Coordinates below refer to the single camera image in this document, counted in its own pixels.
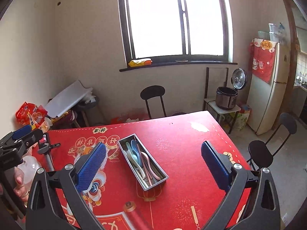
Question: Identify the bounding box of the window with dark frame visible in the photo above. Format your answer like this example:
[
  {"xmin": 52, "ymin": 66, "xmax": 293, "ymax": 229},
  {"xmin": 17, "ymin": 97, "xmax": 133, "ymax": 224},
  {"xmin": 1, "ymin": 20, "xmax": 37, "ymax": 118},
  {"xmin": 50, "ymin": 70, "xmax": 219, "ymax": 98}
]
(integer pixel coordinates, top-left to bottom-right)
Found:
[{"xmin": 118, "ymin": 0, "xmax": 234, "ymax": 71}]

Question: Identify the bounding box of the yellow packet on windowsill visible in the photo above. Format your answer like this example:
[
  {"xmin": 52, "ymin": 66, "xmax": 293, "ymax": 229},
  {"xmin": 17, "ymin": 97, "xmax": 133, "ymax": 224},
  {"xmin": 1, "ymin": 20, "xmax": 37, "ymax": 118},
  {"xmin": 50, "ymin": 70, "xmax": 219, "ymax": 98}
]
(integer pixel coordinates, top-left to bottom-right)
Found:
[{"xmin": 128, "ymin": 58, "xmax": 153, "ymax": 67}]

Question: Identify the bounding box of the red snack bag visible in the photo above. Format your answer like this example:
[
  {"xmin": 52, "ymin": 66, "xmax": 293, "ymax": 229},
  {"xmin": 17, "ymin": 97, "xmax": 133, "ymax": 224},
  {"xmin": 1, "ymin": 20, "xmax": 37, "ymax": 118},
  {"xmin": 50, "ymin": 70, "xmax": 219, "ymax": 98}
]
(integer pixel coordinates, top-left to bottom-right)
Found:
[{"xmin": 15, "ymin": 102, "xmax": 47, "ymax": 130}]

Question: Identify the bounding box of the red printed table mat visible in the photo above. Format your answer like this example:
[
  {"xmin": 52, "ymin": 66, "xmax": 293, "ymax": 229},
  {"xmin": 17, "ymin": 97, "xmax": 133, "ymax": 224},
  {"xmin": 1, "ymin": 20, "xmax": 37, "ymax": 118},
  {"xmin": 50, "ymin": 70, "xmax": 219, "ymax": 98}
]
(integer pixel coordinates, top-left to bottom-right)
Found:
[{"xmin": 48, "ymin": 112, "xmax": 247, "ymax": 229}]

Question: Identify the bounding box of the silver rice cooker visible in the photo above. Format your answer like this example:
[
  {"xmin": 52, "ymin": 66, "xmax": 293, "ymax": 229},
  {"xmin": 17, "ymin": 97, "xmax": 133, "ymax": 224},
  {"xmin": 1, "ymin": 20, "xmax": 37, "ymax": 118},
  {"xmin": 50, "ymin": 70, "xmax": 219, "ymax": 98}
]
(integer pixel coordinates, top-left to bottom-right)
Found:
[{"xmin": 215, "ymin": 68, "xmax": 248, "ymax": 110}]

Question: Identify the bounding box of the stainless steel utensil tray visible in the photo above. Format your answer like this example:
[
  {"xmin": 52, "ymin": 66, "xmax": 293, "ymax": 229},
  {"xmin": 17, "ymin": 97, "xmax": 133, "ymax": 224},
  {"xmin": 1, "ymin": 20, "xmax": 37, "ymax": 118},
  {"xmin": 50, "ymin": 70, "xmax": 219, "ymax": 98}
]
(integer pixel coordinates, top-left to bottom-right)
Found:
[{"xmin": 118, "ymin": 133, "xmax": 169, "ymax": 191}]

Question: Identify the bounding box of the light blue plastic spoon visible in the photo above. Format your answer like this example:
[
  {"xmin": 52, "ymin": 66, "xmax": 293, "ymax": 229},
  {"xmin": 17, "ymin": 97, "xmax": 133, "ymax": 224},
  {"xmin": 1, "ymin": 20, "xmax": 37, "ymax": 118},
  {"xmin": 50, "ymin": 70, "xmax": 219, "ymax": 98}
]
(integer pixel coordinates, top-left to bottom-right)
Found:
[{"xmin": 131, "ymin": 140, "xmax": 143, "ymax": 168}]

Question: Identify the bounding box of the pink chopstick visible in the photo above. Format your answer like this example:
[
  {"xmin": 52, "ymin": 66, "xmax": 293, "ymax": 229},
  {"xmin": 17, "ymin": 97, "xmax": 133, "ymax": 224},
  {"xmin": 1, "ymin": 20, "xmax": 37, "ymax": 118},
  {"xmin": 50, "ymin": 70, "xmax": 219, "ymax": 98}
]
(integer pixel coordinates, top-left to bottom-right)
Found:
[{"xmin": 138, "ymin": 147, "xmax": 152, "ymax": 186}]

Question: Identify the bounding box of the pink plastic spoon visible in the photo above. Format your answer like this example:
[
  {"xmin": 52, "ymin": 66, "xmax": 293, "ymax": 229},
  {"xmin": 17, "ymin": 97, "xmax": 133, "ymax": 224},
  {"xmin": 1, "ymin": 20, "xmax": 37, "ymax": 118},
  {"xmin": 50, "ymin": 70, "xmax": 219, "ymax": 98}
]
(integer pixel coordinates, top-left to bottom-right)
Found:
[{"xmin": 140, "ymin": 152, "xmax": 161, "ymax": 181}]

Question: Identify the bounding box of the white plastic spoon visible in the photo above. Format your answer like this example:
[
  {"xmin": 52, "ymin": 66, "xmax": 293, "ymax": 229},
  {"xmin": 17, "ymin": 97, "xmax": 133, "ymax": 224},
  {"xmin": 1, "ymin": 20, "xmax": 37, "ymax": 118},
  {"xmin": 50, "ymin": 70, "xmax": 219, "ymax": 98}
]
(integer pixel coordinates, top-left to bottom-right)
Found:
[{"xmin": 126, "ymin": 150, "xmax": 146, "ymax": 179}]

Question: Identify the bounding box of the clear plastic bottle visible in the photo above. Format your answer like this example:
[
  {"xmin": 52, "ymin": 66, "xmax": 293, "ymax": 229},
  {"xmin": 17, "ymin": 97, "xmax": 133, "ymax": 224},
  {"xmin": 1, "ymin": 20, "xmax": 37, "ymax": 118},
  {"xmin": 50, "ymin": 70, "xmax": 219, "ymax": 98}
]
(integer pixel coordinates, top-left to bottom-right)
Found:
[{"xmin": 17, "ymin": 156, "xmax": 42, "ymax": 184}]

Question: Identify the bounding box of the person's left hand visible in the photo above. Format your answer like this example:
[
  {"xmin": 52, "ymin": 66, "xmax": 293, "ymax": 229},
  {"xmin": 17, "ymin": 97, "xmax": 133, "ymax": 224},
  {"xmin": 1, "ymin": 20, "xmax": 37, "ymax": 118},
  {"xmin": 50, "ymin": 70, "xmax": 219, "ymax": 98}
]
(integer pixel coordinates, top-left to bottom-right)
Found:
[{"xmin": 5, "ymin": 167, "xmax": 29, "ymax": 202}]

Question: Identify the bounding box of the small white side table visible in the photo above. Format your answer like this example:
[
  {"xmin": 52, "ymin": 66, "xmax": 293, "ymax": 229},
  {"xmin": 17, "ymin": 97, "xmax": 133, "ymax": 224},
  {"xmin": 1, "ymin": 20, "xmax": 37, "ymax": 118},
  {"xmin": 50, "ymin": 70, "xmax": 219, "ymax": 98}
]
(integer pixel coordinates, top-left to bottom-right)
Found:
[{"xmin": 203, "ymin": 98, "xmax": 241, "ymax": 134}]

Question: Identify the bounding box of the red cloth on refrigerator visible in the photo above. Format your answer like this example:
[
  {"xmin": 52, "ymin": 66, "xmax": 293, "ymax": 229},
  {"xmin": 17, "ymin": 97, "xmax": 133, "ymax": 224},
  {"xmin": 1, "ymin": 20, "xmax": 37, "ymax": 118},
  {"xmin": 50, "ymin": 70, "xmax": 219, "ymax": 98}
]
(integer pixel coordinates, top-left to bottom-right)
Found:
[{"xmin": 250, "ymin": 38, "xmax": 277, "ymax": 83}]

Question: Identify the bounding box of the white refrigerator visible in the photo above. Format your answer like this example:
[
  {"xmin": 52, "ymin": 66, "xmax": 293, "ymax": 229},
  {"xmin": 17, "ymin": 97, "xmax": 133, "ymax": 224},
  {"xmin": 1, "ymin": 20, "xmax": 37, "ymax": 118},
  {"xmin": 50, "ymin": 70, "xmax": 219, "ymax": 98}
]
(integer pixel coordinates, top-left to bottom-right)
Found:
[{"xmin": 247, "ymin": 42, "xmax": 290, "ymax": 135}]

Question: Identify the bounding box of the green plastic spoon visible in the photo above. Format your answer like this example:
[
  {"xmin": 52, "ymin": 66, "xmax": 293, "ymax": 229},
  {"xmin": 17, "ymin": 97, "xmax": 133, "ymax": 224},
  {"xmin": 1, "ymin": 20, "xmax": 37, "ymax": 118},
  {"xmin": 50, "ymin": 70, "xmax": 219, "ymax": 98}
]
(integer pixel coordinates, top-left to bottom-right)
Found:
[{"xmin": 125, "ymin": 142, "xmax": 137, "ymax": 161}]

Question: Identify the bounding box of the black round-back chair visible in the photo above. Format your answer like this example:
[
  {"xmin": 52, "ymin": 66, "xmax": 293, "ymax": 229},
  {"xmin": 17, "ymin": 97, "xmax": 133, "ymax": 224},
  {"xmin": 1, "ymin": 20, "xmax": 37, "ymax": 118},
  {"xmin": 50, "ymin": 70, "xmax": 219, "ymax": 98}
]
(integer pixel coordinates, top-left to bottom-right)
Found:
[{"xmin": 140, "ymin": 85, "xmax": 167, "ymax": 119}]

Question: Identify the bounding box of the black camera tripod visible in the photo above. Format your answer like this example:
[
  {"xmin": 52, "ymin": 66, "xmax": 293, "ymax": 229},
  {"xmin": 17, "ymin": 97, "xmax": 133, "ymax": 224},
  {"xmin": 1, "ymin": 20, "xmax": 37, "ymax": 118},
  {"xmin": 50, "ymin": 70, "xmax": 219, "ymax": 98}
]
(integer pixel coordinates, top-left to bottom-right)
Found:
[{"xmin": 37, "ymin": 132, "xmax": 61, "ymax": 172}]

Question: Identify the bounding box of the cream white chopstick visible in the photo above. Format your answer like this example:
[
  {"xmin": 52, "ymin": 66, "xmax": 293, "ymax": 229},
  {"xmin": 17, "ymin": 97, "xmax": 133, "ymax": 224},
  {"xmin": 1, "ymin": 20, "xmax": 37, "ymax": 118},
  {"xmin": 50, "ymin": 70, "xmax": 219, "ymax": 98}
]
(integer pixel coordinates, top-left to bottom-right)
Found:
[{"xmin": 132, "ymin": 164, "xmax": 148, "ymax": 188}]

